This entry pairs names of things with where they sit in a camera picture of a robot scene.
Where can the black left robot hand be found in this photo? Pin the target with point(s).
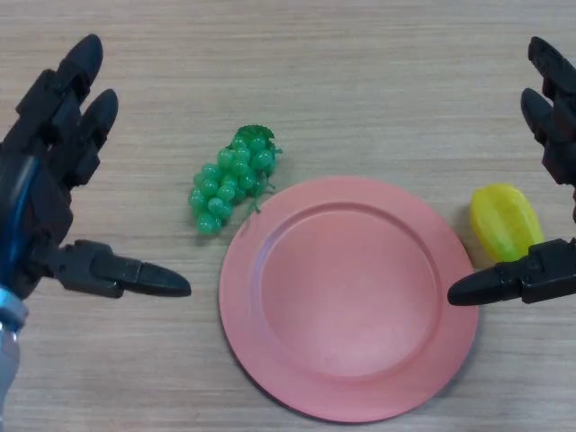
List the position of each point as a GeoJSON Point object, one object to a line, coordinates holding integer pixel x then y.
{"type": "Point", "coordinates": [40, 202]}

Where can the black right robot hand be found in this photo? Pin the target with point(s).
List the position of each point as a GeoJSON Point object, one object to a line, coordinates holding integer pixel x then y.
{"type": "Point", "coordinates": [546, 274]}

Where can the yellow starfruit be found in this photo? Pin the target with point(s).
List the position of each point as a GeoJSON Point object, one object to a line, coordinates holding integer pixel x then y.
{"type": "Point", "coordinates": [504, 220]}

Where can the pink round plate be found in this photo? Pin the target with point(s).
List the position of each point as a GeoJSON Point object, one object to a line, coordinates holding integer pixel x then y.
{"type": "Point", "coordinates": [348, 301]}

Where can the green grape bunch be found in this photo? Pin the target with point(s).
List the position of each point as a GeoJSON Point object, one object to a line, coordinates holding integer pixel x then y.
{"type": "Point", "coordinates": [225, 184]}

